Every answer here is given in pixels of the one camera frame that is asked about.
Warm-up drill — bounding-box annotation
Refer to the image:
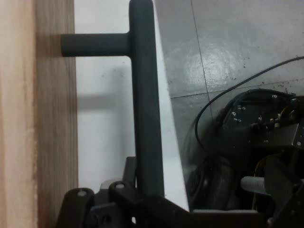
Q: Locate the thin black floor cable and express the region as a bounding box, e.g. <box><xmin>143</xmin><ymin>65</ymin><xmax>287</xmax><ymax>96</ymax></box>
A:
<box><xmin>194</xmin><ymin>56</ymin><xmax>304</xmax><ymax>152</ymax></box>

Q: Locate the light wooden drawer front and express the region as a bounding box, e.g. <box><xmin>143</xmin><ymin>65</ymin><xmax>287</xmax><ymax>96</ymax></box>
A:
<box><xmin>0</xmin><ymin>0</ymin><xmax>79</xmax><ymax>228</ymax></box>

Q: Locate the black drawer handle bar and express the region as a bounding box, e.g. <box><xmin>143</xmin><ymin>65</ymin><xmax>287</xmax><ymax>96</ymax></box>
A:
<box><xmin>60</xmin><ymin>0</ymin><xmax>165</xmax><ymax>199</ymax></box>

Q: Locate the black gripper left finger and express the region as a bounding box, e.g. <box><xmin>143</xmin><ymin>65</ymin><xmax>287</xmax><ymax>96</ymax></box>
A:
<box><xmin>56</xmin><ymin>156</ymin><xmax>143</xmax><ymax>228</ymax></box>

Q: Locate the black device on floor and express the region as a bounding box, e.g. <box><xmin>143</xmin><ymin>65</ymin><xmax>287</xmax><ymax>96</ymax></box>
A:
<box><xmin>185</xmin><ymin>89</ymin><xmax>304</xmax><ymax>228</ymax></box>

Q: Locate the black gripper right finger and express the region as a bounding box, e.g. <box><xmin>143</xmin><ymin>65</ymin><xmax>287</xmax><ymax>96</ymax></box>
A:
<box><xmin>134</xmin><ymin>194</ymin><xmax>270</xmax><ymax>228</ymax></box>

